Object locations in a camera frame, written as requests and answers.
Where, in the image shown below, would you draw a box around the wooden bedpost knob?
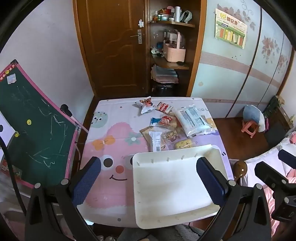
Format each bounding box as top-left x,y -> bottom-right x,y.
233,160 -> 248,186

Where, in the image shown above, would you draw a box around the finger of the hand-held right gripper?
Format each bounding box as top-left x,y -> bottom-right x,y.
254,161 -> 296,193
278,149 -> 296,169

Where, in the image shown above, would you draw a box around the clear nut snack packet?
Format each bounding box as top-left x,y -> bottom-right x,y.
162,130 -> 183,143

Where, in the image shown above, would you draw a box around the silver door handle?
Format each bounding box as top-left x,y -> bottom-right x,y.
130,29 -> 142,44

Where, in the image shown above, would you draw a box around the white bedding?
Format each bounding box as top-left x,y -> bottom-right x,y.
245,137 -> 296,186

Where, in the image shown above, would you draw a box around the cartoon printed tablecloth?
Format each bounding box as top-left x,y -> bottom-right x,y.
76,97 -> 234,229

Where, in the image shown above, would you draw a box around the dark green bag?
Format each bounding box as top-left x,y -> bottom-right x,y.
262,95 -> 286,118

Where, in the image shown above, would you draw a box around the stack of folded cloths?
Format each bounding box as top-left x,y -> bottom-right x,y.
151,65 -> 179,84

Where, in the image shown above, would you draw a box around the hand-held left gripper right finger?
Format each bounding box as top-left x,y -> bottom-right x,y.
196,157 -> 272,241

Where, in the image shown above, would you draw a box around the wooden corner shelf unit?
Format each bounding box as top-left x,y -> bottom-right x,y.
146,0 -> 207,98

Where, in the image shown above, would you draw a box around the red edged snack packet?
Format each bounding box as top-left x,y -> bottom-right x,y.
159,115 -> 182,129

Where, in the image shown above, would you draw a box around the brown flat snack packet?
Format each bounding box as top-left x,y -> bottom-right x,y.
139,126 -> 167,151

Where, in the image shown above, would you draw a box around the dark wooden cabinet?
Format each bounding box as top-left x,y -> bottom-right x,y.
264,109 -> 292,149

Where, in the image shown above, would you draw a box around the red label snack packet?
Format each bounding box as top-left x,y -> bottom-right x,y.
155,101 -> 174,114

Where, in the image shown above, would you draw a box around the large clear white packet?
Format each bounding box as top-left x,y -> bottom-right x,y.
174,105 -> 216,138

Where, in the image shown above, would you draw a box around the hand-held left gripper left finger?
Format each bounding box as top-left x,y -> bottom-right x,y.
24,156 -> 102,241

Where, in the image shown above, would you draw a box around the orange and white snack bag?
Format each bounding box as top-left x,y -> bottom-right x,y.
133,96 -> 158,114

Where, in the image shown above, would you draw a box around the white wrapped snack bar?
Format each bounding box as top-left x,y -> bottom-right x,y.
149,130 -> 162,152

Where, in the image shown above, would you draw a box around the pink blanket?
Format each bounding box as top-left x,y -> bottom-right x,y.
264,169 -> 296,232

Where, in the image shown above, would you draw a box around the small shelf trinkets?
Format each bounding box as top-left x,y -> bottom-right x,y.
151,42 -> 164,57

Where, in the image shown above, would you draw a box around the wall poster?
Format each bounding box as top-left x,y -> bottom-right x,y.
215,8 -> 248,49

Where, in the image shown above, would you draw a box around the cluster of jars and bottles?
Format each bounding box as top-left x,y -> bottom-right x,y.
152,6 -> 193,24

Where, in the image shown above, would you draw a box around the pink plastic basket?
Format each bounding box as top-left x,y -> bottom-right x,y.
163,31 -> 186,63

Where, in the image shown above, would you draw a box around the green chalkboard with pink frame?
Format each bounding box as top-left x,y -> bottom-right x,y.
0,60 -> 89,190

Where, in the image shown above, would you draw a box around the brown wooden door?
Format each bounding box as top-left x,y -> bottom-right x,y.
73,0 -> 148,98

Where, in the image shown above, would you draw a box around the floral pastel wardrobe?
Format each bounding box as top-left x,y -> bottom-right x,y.
190,0 -> 296,118

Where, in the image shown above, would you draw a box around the yellow cake packet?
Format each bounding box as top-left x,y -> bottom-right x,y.
174,138 -> 193,150

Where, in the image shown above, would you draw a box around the white plastic tray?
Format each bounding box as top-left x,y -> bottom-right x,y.
132,144 -> 228,230

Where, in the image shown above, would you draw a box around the black container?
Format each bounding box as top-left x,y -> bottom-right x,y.
151,82 -> 176,96

